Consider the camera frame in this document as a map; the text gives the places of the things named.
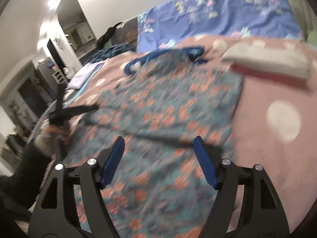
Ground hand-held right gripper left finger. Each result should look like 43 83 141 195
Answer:
28 136 125 238

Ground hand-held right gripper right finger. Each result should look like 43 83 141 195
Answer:
194 136 290 238

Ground arched doorway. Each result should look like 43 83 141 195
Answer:
56 0 96 58

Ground person's left hand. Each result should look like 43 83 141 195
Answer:
35 125 71 152

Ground teal knitted blanket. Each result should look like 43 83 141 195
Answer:
88 42 137 63

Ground black television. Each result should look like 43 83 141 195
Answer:
47 38 67 66

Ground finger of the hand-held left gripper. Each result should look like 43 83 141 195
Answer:
61 104 99 120
56 83 68 116

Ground blue triangle print bedsheet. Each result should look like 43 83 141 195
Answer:
136 0 305 52

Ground dark cabinet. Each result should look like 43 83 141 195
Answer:
35 59 60 98

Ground pink dotted blanket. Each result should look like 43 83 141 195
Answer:
63 36 317 233

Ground dark hanging clothing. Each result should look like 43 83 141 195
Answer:
95 22 127 51

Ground pink folded cloth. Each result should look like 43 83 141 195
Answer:
230 63 309 88

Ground white slatted crate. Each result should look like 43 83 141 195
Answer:
53 70 67 83

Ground navy star print garment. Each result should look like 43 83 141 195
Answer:
123 46 208 76

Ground person's left forearm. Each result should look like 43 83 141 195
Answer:
5 141 53 209

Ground white cloth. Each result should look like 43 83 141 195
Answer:
68 62 104 90

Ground grey folded cloth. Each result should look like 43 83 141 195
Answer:
220 41 312 78

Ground green cloth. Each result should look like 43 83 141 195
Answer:
306 31 317 45

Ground person's dark jacket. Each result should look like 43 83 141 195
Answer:
0 176 32 238

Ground teal floral pants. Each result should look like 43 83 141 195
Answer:
59 52 245 238

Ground brown patterned headboard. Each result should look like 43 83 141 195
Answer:
113 17 139 51

